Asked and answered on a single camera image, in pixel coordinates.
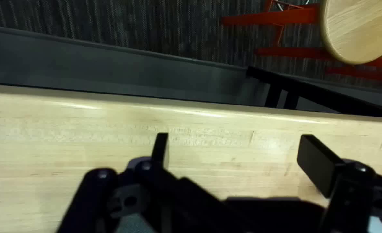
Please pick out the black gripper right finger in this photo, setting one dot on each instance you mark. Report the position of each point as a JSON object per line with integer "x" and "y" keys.
{"x": 353, "y": 195}

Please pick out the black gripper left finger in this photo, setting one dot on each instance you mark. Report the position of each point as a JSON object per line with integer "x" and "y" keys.
{"x": 112, "y": 203}

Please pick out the wooden stool red legs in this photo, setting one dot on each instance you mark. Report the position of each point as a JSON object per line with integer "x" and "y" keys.
{"x": 358, "y": 30}

